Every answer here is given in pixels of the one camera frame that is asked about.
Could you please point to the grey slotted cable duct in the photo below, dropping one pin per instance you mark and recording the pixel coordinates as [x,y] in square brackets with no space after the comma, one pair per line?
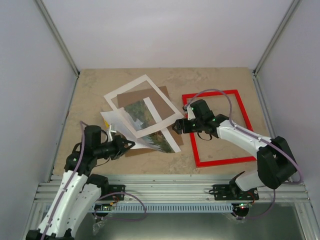
[163,208]

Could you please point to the left aluminium corner post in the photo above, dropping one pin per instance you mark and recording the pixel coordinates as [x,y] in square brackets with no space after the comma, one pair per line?
[56,35]

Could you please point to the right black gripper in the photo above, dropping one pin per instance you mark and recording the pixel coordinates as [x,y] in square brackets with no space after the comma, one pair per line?
[179,123]

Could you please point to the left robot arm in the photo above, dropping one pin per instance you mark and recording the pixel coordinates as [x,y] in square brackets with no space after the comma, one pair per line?
[80,188]

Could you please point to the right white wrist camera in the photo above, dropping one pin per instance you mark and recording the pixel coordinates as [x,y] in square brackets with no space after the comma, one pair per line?
[189,113]

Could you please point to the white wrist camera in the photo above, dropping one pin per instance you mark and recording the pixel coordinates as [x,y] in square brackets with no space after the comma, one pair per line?
[189,113]
[111,132]

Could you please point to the white passe-partout mat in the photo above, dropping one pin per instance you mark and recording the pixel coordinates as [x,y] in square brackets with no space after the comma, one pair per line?
[142,83]

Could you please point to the brown frame backing board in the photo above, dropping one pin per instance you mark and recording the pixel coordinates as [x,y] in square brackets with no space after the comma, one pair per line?
[162,108]

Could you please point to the yellow handled screwdriver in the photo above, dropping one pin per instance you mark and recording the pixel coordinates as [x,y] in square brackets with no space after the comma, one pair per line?
[106,124]

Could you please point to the aluminium rail base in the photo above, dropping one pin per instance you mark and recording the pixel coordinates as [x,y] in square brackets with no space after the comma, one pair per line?
[183,188]

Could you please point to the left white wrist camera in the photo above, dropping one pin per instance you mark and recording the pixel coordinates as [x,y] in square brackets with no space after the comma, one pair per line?
[111,132]

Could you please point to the right aluminium corner post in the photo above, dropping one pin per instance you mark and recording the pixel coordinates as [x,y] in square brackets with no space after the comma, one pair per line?
[294,5]

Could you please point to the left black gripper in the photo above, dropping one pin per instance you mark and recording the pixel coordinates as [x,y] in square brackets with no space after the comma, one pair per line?
[120,149]

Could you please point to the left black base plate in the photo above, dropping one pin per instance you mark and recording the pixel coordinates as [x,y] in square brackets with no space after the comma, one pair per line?
[113,192]

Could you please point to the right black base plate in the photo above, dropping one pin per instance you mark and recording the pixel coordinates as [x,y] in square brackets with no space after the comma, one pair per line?
[227,192]

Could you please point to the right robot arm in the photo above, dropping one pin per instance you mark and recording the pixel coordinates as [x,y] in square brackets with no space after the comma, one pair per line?
[275,161]

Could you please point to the landscape photo with white mat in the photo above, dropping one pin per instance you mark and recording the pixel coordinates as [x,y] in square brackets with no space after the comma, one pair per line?
[141,115]

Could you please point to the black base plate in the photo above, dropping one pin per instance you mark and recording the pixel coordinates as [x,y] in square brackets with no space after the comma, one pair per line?
[113,192]
[227,192]

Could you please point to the red wooden picture frame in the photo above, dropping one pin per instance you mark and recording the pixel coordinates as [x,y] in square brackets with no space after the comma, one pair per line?
[220,122]

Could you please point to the aluminium corner post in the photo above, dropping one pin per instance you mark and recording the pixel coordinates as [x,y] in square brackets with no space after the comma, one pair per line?
[56,35]
[294,5]

